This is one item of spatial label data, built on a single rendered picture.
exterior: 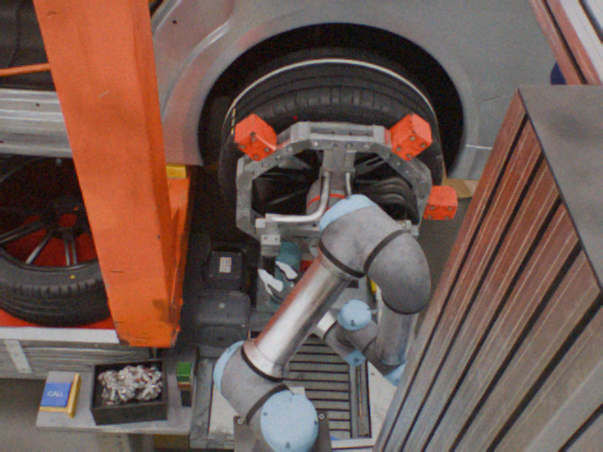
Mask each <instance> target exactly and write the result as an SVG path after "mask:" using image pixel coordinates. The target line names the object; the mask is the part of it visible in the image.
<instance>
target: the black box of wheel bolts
mask: <svg viewBox="0 0 603 452"><path fill-rule="evenodd" d="M89 410H90V412H91V415H92V418H93V420H94V423H95V426H106V425H118V424H132V423H143V422H154V421H167V410H168V375H167V368H166V358H156V359H142V360H128V361H114V362H100V363H92V364H91V377H90V405H89Z"/></svg>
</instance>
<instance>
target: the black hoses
mask: <svg viewBox="0 0 603 452"><path fill-rule="evenodd" d="M384 194H385V195H384ZM358 195H364V196H366V197H368V198H369V199H370V200H372V201H375V202H379V203H385V204H390V203H397V204H400V205H402V206H403V207H404V208H405V209H406V210H407V218H408V220H411V224H414V225H418V223H419V221H420V219H419V212H418V204H417V196H416V195H413V192H412V190H411V188H410V187H409V186H408V184H407V183H406V182H405V181H404V180H403V179H402V178H400V177H389V178H386V179H383V180H381V181H380V182H378V183H376V184H374V185H372V186H358Z"/></svg>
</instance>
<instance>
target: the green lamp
mask: <svg viewBox="0 0 603 452"><path fill-rule="evenodd" d="M191 378H192V364H191V363H178V364H177V369H176V379H177V381H182V382H191Z"/></svg>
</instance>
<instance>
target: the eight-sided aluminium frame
mask: <svg viewBox="0 0 603 452"><path fill-rule="evenodd" d="M305 149H309V150H334V151H343V152H346V151H356V152H361V153H377V154H378V155H379V156H380V157H381V158H383V159H384V160H385V161H386V162H387V163H388V164H389V165H390V166H391V167H393V168H394V169H395V170H396V171H397V172H398V173H399V174H401V175H402V176H403V177H404V178H405V179H406V180H407V181H408V182H409V183H411V184H412V186H411V190H412V192H413V195H416V196H417V204H418V212H419V219H420V221H421V219H422V216H423V213H424V210H425V207H426V204H427V201H428V198H429V195H430V194H431V189H432V178H431V172H430V170H429V169H428V168H427V167H426V165H425V164H424V165H423V164H422V163H421V162H420V161H419V160H418V159H417V158H416V157H413V158H412V159H411V160H409V161H406V160H404V159H403V158H401V157H400V156H398V155H397V154H395V153H393V152H391V151H392V140H391V132H390V131H387V130H386V129H385V128H384V127H379V126H375V125H372V126H362V125H345V124H329V123H312V122H310V121H308V122H298V123H296V124H295V125H291V126H290V128H288V129H287V130H285V131H284V132H283V133H281V134H280V135H278V136H277V137H276V151H275V152H274V153H272V154H270V155H269V156H267V157H266V158H264V159H262V160H261V161H259V162H256V161H254V160H253V159H252V158H251V157H249V156H248V155H247V154H245V155H244V157H242V158H241V159H239V160H238V166H237V176H236V183H237V207H236V226H237V227H239V228H240V229H242V231H243V232H244V231H245V232H246V233H248V234H250V235H251V236H253V237H254V238H256V239H257V240H259V241H260V242H261V234H256V233H255V219H256V218H263V216H262V215H260V214H259V213H257V212H256V211H254V210H253V209H252V183H253V179H254V178H256V177H258V176H259V175H261V174H263V173H264V172H266V171H268V170H270V169H272V168H273V167H275V166H277V165H278V164H280V163H282V162H283V161H285V160H287V158H289V157H291V156H292V155H294V154H296V153H298V152H300V151H301V150H305ZM420 221H419V223H418V225H414V224H411V226H416V227H419V224H420ZM283 240H287V241H292V242H294V243H296V244H297V245H298V246H299V247H300V248H301V260H303V261H313V262H314V261H315V260H316V258H317V257H315V256H314V255H312V253H311V251H310V250H309V248H308V238H306V237H294V236H291V235H281V241H283Z"/></svg>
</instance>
